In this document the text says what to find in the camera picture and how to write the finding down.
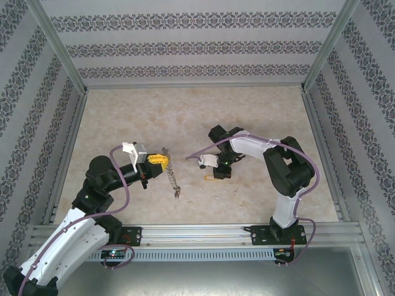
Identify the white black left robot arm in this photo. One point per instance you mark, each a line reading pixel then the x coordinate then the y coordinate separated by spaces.
pixel 61 246

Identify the small circuit board with LED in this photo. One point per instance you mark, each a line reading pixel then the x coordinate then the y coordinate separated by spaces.
pixel 284 252
pixel 114 253

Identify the aluminium frame side rail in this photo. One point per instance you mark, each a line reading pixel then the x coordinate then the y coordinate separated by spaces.
pixel 324 154
pixel 66 154

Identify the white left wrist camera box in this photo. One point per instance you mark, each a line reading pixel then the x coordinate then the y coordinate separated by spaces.
pixel 139 152

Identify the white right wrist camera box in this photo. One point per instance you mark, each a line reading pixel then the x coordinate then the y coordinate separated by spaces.
pixel 208 160

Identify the large metal keyring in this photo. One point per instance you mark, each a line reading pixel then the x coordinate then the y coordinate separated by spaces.
pixel 172 177

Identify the small key bunch with red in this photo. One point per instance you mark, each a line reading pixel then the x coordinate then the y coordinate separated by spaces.
pixel 176 194

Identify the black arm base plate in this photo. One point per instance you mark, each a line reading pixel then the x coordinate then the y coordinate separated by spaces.
pixel 132 235
pixel 259 235

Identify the yellow key tag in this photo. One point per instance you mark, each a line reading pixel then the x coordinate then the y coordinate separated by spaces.
pixel 212 178

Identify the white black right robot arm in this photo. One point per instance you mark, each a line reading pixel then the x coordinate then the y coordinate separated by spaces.
pixel 287 172

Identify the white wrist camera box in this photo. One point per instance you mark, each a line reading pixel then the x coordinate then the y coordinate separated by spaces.
pixel 208 160
pixel 139 152

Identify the aluminium frame corner post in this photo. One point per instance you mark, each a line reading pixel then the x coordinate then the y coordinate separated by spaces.
pixel 328 46
pixel 60 46

